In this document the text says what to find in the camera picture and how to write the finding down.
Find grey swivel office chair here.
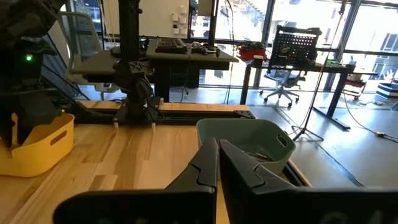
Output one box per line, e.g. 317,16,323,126
259,68,308,108

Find grey desk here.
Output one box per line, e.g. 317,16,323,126
70,40,239,103

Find black pegboard crate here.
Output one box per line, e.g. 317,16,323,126
269,24,323,68

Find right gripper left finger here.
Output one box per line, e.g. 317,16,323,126
52,138,219,224

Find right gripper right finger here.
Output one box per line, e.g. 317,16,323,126
220,139,398,224

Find white wall switches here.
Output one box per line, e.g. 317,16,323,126
170,4,189,37

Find teal plastic bin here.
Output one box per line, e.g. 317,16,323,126
196,118,297,177

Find black monitor stand pole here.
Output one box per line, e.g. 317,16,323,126
206,0,219,48

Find black tripod stand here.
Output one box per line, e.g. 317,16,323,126
291,0,346,142

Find yellow plastic bin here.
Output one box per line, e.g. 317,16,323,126
0,112,75,178

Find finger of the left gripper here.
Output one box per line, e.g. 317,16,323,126
0,102,16,149
16,93,62,146

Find red basket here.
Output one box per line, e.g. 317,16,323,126
236,42,267,62

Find yellow power cable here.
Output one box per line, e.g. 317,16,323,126
341,90,398,144

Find white mesh office chair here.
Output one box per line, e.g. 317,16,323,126
57,11,105,94

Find black keyboard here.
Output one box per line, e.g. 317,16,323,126
154,37,188,54

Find black side table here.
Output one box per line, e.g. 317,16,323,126
239,59,379,131

